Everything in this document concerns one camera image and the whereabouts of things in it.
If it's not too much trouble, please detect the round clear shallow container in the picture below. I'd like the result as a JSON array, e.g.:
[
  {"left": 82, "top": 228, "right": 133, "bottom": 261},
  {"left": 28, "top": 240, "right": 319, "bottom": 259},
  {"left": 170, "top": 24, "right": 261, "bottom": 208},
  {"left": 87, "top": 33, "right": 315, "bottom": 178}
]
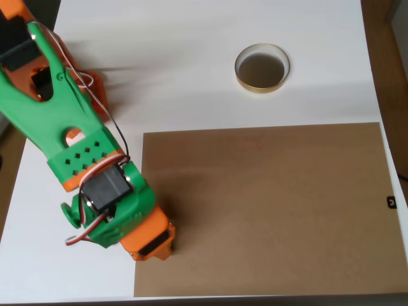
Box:
[{"left": 234, "top": 43, "right": 291, "bottom": 95}]

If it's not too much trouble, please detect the brown cardboard sheet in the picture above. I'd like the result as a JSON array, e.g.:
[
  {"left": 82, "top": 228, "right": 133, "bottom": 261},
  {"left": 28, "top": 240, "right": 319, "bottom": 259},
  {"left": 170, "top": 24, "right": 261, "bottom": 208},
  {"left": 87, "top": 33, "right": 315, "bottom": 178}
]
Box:
[{"left": 133, "top": 122, "right": 404, "bottom": 297}]

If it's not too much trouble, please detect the red white servo cable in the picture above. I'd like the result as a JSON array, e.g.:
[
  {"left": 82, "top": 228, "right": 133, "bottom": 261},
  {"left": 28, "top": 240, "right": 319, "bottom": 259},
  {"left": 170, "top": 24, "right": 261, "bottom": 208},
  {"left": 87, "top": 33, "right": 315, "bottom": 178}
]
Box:
[{"left": 64, "top": 152, "right": 131, "bottom": 247}]

